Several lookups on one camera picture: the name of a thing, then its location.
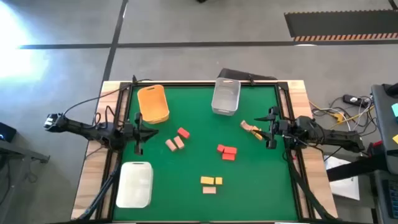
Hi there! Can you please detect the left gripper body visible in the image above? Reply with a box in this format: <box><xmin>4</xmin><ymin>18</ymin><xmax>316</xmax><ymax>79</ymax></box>
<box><xmin>123</xmin><ymin>111</ymin><xmax>144</xmax><ymax>156</ymax></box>

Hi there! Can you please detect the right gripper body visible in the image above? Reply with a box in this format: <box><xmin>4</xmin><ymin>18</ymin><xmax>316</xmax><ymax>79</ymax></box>
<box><xmin>266</xmin><ymin>106</ymin><xmax>289</xmax><ymax>149</ymax></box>

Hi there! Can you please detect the natural wooden arch block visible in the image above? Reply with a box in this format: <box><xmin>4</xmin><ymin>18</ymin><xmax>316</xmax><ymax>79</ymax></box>
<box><xmin>239</xmin><ymin>119</ymin><xmax>254</xmax><ymax>133</ymax></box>

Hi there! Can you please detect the orange plastic bin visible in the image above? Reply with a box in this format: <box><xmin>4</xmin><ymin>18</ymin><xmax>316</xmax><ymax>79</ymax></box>
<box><xmin>137</xmin><ymin>84</ymin><xmax>170</xmax><ymax>125</ymax></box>

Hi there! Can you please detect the gray plastic bin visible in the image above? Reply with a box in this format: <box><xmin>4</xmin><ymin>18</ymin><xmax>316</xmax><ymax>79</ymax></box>
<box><xmin>211</xmin><ymin>77</ymin><xmax>242</xmax><ymax>117</ymax></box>

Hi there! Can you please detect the white plastic bin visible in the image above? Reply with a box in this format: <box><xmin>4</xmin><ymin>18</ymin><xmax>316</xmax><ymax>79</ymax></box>
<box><xmin>116</xmin><ymin>161</ymin><xmax>154</xmax><ymax>208</ymax></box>

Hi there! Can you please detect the black flat panel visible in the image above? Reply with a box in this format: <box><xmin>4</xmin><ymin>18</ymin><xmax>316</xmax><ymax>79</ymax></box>
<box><xmin>217</xmin><ymin>67</ymin><xmax>278</xmax><ymax>82</ymax></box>

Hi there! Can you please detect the green felt mat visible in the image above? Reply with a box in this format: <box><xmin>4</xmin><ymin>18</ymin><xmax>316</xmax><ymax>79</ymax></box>
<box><xmin>113</xmin><ymin>85</ymin><xmax>299</xmax><ymax>222</ymax></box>

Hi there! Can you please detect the black power strip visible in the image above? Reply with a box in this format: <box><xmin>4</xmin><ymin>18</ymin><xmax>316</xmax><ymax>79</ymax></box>
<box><xmin>343</xmin><ymin>94</ymin><xmax>364</xmax><ymax>106</ymax></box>

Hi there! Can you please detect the black metal bar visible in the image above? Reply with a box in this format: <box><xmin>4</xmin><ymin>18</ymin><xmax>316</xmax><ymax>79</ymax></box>
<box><xmin>326</xmin><ymin>154</ymin><xmax>389</xmax><ymax>182</ymax></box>

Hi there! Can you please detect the white paper sheet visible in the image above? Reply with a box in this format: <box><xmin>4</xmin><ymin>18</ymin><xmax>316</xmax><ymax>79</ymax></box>
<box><xmin>323</xmin><ymin>154</ymin><xmax>361</xmax><ymax>202</ymax></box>

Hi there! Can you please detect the gray desk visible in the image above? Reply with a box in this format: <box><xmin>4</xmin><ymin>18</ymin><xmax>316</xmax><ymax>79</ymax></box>
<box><xmin>371</xmin><ymin>83</ymin><xmax>398</xmax><ymax>175</ymax></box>

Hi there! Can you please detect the gray metal stand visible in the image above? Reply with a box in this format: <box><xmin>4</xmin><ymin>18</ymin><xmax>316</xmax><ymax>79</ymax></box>
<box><xmin>0</xmin><ymin>139</ymin><xmax>51</xmax><ymax>215</ymax></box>

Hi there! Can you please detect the black rounded device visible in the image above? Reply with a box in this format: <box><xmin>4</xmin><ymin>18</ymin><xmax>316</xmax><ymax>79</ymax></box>
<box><xmin>384</xmin><ymin>82</ymin><xmax>398</xmax><ymax>97</ymax></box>

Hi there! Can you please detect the black hazard-striped floor mat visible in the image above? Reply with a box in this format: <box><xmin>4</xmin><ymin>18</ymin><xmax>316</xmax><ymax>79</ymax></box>
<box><xmin>284</xmin><ymin>9</ymin><xmax>398</xmax><ymax>42</ymax></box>

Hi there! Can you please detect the black device with blue light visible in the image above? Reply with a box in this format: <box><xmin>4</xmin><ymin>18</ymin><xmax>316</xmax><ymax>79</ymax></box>
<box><xmin>0</xmin><ymin>121</ymin><xmax>17</xmax><ymax>143</ymax></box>

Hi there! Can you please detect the dark gray equipment case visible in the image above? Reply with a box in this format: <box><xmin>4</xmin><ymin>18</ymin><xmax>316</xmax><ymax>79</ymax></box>
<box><xmin>374</xmin><ymin>169</ymin><xmax>398</xmax><ymax>224</ymax></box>

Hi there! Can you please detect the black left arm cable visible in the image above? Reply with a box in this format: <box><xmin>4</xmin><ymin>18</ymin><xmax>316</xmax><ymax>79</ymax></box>
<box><xmin>63</xmin><ymin>74</ymin><xmax>153</xmax><ymax>116</ymax></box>

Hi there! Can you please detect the black metal table frame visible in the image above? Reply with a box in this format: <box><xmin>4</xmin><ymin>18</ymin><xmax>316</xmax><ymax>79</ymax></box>
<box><xmin>77</xmin><ymin>74</ymin><xmax>340</xmax><ymax>224</ymax></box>

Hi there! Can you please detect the yellow cable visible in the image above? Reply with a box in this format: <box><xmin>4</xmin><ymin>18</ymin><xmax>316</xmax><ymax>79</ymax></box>
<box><xmin>309</xmin><ymin>101</ymin><xmax>376</xmax><ymax>125</ymax></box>

